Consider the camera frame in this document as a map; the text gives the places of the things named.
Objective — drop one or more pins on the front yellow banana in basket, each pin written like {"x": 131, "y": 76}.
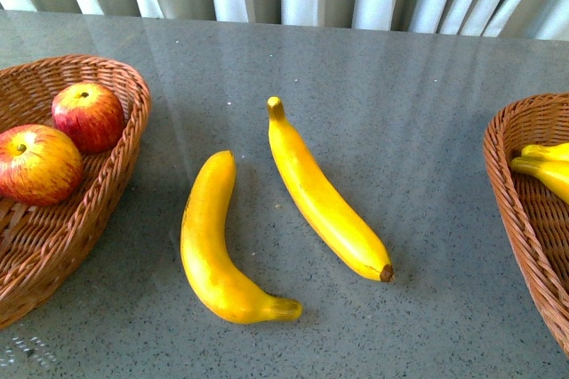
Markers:
{"x": 553, "y": 174}

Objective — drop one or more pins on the yellowish red apple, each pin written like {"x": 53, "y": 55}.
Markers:
{"x": 40, "y": 165}

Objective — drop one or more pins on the curved yellow banana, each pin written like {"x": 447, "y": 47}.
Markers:
{"x": 222, "y": 287}

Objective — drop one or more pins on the dark red apple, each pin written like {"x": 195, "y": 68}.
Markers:
{"x": 91, "y": 115}

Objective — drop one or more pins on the long straight yellow banana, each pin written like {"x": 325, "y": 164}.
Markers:
{"x": 323, "y": 207}

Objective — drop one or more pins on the right brown wicker basket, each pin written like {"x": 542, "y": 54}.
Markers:
{"x": 535, "y": 220}

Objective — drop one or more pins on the brown wicker basket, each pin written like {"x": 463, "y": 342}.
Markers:
{"x": 535, "y": 220}
{"x": 42, "y": 246}

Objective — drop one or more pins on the yellow banana in basket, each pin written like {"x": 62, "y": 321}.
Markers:
{"x": 553, "y": 174}
{"x": 558, "y": 152}

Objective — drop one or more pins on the left brown wicker basket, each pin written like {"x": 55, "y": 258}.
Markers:
{"x": 42, "y": 246}

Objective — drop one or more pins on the rear yellow banana in basket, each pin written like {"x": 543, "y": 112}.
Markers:
{"x": 558, "y": 152}

